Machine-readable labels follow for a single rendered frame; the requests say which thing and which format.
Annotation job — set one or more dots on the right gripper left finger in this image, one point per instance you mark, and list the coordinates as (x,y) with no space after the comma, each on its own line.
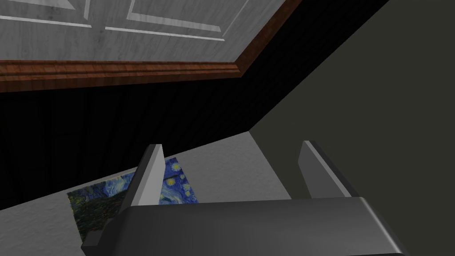
(147,181)

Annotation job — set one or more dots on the grey panelled door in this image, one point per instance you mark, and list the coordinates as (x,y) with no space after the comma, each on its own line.
(117,32)

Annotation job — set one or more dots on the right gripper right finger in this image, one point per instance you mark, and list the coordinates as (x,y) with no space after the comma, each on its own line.
(320,177)

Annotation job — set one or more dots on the blue starry night painting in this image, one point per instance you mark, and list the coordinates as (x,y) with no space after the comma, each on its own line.
(96,208)

